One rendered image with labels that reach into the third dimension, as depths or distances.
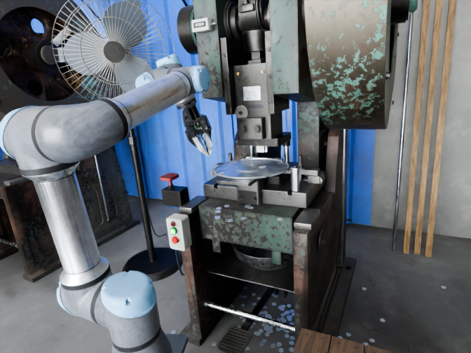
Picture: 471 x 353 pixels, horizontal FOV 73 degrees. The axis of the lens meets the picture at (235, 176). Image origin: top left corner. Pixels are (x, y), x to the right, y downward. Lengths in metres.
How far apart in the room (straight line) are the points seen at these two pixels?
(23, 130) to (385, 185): 2.22
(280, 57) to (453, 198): 1.73
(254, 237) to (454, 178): 1.61
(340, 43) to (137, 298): 0.75
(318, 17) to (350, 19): 0.07
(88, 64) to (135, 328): 1.36
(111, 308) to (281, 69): 0.88
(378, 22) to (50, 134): 0.72
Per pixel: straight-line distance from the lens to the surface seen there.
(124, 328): 0.83
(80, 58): 1.86
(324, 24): 0.86
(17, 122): 0.77
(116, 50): 1.76
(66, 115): 0.68
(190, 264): 1.38
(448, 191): 2.53
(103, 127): 0.68
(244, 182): 1.09
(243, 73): 1.27
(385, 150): 2.44
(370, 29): 0.85
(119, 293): 0.81
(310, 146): 1.48
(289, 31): 1.16
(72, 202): 0.80
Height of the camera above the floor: 1.11
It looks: 17 degrees down
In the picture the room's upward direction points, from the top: 4 degrees counter-clockwise
